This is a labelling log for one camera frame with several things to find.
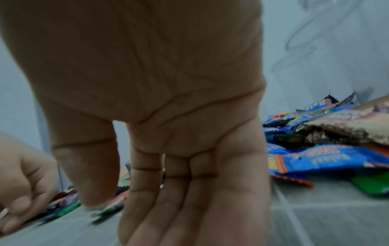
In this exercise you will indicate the person's left hand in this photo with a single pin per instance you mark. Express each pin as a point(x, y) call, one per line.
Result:
point(27, 180)

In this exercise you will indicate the person's right hand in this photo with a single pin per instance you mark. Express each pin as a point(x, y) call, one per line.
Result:
point(152, 72)

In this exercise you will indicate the pile of colourful candies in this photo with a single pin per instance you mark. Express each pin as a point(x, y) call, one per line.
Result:
point(322, 158)

